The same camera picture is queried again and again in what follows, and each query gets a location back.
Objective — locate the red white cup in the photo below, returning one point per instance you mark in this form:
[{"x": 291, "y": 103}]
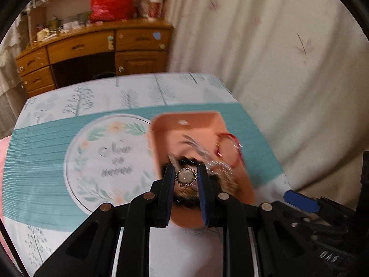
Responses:
[{"x": 154, "y": 9}]

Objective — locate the peach plastic tray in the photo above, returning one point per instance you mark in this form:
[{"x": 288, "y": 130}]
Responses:
[{"x": 227, "y": 167}]

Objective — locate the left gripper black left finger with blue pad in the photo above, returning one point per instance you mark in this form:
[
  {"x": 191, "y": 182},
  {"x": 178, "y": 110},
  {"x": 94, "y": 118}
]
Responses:
[{"x": 114, "y": 240}]

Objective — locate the white ceramic jar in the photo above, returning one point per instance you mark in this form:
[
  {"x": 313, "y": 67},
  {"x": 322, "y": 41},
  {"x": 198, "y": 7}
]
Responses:
[{"x": 143, "y": 8}]

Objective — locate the red plastic bag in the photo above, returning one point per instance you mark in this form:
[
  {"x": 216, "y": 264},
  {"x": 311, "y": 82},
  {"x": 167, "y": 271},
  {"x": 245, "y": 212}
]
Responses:
[{"x": 111, "y": 10}]

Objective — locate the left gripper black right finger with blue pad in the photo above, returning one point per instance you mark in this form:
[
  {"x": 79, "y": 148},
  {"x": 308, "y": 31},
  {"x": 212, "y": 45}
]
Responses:
[{"x": 265, "y": 240}]

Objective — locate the round white stone brooch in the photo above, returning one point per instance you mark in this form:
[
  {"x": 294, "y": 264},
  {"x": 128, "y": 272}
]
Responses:
[{"x": 186, "y": 177}]

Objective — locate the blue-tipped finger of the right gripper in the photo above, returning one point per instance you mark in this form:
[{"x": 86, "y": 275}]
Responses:
[{"x": 302, "y": 202}]

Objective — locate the wooden desk with drawers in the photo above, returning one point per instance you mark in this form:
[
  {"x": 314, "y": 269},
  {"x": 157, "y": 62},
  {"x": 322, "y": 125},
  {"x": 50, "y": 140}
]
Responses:
[{"x": 97, "y": 50}]

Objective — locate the cream floral curtain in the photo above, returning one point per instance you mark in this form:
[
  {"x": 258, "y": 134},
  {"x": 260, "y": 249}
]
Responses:
[{"x": 299, "y": 68}]

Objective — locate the pink blanket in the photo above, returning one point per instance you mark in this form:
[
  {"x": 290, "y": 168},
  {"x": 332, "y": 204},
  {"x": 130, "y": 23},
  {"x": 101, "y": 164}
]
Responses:
[{"x": 4, "y": 145}]

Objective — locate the pink strap smartwatch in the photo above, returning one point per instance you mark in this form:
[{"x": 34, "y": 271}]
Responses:
[{"x": 188, "y": 144}]

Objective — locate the tree-print blue white tablecloth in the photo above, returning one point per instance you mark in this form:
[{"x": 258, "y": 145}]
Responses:
[{"x": 77, "y": 147}]

